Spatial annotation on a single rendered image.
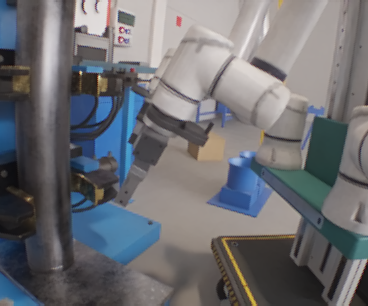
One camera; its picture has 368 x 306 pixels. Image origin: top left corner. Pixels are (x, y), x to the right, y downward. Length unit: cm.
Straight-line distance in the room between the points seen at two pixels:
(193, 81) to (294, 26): 25
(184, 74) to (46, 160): 74
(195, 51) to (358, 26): 75
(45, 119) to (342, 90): 105
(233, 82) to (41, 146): 79
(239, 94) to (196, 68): 8
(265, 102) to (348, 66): 65
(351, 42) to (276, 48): 52
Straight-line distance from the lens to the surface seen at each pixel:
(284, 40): 62
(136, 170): 48
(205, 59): 48
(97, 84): 115
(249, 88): 47
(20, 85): 102
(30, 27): 108
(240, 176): 233
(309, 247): 125
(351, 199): 71
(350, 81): 109
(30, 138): 109
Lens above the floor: 100
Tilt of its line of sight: 15 degrees down
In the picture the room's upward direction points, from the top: 6 degrees clockwise
